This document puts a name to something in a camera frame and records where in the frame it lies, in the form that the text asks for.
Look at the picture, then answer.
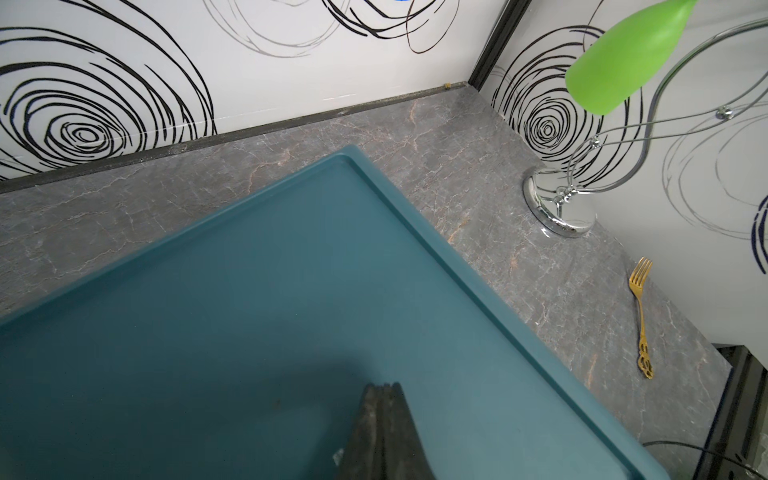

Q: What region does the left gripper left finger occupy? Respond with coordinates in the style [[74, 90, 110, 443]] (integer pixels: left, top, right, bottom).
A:
[[336, 384, 384, 480]]

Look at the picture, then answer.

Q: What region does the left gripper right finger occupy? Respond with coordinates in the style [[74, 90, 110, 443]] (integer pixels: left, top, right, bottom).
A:
[[381, 383, 435, 480]]

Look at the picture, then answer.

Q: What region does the teal drawer cabinet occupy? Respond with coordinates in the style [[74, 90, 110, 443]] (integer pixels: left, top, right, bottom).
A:
[[1, 146, 666, 479]]

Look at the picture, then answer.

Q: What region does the chrome glass holder stand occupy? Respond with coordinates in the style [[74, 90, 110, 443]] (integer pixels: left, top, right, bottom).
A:
[[522, 18, 767, 238]]

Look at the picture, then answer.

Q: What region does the green plastic wine glass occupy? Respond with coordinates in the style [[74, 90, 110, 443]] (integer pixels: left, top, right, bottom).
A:
[[565, 0, 696, 116]]

